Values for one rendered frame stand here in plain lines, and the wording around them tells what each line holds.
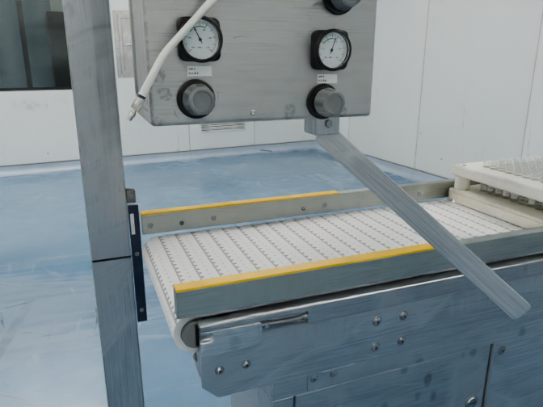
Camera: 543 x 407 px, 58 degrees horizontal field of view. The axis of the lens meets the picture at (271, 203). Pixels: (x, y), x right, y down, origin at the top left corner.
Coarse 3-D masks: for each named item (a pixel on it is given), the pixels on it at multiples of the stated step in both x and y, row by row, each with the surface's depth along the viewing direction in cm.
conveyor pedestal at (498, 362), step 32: (416, 352) 72; (448, 352) 75; (480, 352) 79; (512, 352) 82; (288, 384) 65; (352, 384) 70; (384, 384) 73; (416, 384) 75; (448, 384) 78; (480, 384) 81; (512, 384) 84
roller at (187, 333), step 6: (198, 318) 54; (204, 318) 55; (186, 324) 54; (192, 324) 54; (186, 330) 53; (192, 330) 54; (198, 330) 54; (186, 336) 54; (192, 336) 54; (198, 336) 54; (186, 342) 54; (192, 342) 54; (198, 342) 54
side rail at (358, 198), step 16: (352, 192) 88; (368, 192) 89; (416, 192) 93; (432, 192) 94; (208, 208) 78; (224, 208) 79; (240, 208) 80; (256, 208) 81; (272, 208) 83; (288, 208) 84; (320, 208) 86; (336, 208) 87; (352, 208) 89; (144, 224) 75; (160, 224) 76; (176, 224) 77; (192, 224) 78; (208, 224) 79
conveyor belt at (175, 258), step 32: (256, 224) 81; (288, 224) 81; (320, 224) 82; (352, 224) 82; (384, 224) 82; (448, 224) 82; (480, 224) 82; (512, 224) 82; (160, 256) 69; (192, 256) 69; (224, 256) 69; (256, 256) 69; (288, 256) 69; (320, 256) 69; (160, 288) 62; (352, 288) 61
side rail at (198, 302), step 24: (480, 240) 65; (504, 240) 66; (528, 240) 68; (360, 264) 58; (384, 264) 60; (408, 264) 61; (432, 264) 63; (216, 288) 52; (240, 288) 53; (264, 288) 54; (288, 288) 56; (312, 288) 57; (336, 288) 58; (192, 312) 52; (216, 312) 53
